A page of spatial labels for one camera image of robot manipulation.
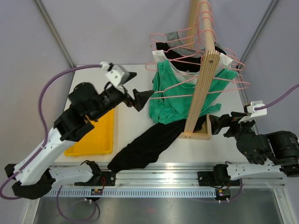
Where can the green tank top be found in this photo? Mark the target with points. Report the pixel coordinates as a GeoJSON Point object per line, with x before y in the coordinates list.
{"type": "Point", "coordinates": [168, 110]}

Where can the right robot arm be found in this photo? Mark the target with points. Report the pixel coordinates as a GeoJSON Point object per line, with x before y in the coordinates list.
{"type": "Point", "coordinates": [266, 153]}

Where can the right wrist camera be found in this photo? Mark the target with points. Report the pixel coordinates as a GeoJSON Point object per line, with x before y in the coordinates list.
{"type": "Point", "coordinates": [252, 111]}

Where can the right aluminium frame post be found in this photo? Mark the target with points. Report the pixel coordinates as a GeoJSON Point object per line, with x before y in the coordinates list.
{"type": "Point", "coordinates": [262, 24]}

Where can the yellow plastic tray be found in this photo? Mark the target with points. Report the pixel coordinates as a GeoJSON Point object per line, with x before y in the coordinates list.
{"type": "Point", "coordinates": [100, 140]}

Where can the slotted cable duct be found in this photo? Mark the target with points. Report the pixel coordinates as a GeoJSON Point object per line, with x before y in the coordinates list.
{"type": "Point", "coordinates": [133, 193]}

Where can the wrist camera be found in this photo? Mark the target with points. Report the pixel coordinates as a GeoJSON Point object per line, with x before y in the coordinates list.
{"type": "Point", "coordinates": [252, 111]}
{"type": "Point", "coordinates": [117, 74]}

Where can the aluminium frame post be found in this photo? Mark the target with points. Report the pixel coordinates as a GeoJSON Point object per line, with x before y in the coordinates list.
{"type": "Point", "coordinates": [52, 29]}
{"type": "Point", "coordinates": [262, 24]}

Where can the aluminium mounting rail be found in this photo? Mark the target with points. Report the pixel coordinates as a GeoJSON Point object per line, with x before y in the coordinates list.
{"type": "Point", "coordinates": [158, 176]}

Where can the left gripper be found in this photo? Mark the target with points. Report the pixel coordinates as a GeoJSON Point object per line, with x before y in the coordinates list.
{"type": "Point", "coordinates": [140, 98]}

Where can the grey tank top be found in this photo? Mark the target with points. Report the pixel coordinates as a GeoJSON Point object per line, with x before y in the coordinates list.
{"type": "Point", "coordinates": [173, 41]}

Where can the white tank top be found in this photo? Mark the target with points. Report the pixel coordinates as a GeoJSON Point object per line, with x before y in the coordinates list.
{"type": "Point", "coordinates": [184, 72]}

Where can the black tank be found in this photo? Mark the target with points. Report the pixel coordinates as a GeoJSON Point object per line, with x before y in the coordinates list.
{"type": "Point", "coordinates": [190, 64]}
{"type": "Point", "coordinates": [146, 148]}

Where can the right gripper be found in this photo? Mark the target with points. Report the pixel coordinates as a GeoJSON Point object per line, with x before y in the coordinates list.
{"type": "Point", "coordinates": [232, 122]}

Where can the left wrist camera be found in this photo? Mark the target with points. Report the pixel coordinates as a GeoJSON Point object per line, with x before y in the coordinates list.
{"type": "Point", "coordinates": [117, 74]}

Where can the wooden hanger rack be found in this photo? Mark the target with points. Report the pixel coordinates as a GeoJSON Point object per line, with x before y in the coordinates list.
{"type": "Point", "coordinates": [209, 62]}

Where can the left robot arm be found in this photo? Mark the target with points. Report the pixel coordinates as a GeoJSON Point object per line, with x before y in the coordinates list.
{"type": "Point", "coordinates": [35, 177]}

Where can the left aluminium frame post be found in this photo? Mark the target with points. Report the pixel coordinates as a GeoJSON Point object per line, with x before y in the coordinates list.
{"type": "Point", "coordinates": [52, 29]}

